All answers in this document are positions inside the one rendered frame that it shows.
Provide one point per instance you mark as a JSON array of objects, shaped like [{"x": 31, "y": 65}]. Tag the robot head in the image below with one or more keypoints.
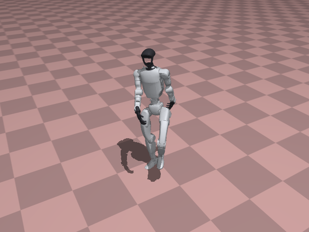
[{"x": 148, "y": 53}]

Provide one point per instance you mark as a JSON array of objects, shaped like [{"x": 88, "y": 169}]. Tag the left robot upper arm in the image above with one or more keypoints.
[{"x": 165, "y": 74}]

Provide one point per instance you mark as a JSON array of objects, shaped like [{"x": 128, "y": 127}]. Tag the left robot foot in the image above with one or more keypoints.
[{"x": 160, "y": 162}]

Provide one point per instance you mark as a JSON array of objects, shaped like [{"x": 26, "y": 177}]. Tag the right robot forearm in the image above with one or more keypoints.
[{"x": 137, "y": 101}]

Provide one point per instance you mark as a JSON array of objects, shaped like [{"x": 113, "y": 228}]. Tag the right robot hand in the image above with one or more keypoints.
[{"x": 139, "y": 115}]

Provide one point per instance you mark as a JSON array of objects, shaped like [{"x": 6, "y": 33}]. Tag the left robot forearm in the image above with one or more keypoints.
[{"x": 171, "y": 96}]

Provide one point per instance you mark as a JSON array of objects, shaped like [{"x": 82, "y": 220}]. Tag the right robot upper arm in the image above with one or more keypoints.
[{"x": 137, "y": 80}]

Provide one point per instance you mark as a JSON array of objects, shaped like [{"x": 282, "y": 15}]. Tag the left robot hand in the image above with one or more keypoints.
[{"x": 170, "y": 105}]

